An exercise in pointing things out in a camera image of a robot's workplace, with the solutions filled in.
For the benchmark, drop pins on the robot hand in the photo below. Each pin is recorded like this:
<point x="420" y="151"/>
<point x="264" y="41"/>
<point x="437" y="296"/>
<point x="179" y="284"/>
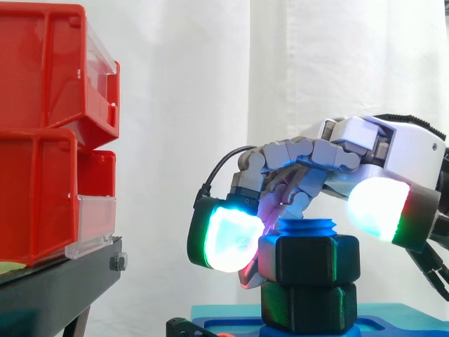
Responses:
<point x="410" y="154"/>

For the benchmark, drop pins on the large black nut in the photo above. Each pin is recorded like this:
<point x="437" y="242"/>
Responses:
<point x="308" y="309"/>
<point x="308" y="259"/>

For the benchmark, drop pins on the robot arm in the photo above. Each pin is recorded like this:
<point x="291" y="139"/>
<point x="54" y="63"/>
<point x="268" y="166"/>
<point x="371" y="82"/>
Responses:
<point x="445" y="172"/>

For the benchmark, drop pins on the turquoise plate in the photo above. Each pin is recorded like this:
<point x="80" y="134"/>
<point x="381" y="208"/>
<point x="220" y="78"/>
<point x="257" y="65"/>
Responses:
<point x="224" y="310"/>

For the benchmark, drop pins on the blue plate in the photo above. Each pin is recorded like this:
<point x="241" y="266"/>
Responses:
<point x="231" y="321"/>

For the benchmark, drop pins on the black-and-orange clip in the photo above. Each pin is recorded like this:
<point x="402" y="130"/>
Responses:
<point x="182" y="328"/>

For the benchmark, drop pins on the red bin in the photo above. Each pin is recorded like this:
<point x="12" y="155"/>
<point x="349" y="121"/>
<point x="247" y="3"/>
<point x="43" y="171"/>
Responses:
<point x="35" y="196"/>
<point x="35" y="70"/>

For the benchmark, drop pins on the black stand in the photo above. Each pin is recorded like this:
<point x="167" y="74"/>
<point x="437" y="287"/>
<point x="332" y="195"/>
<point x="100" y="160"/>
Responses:
<point x="52" y="291"/>

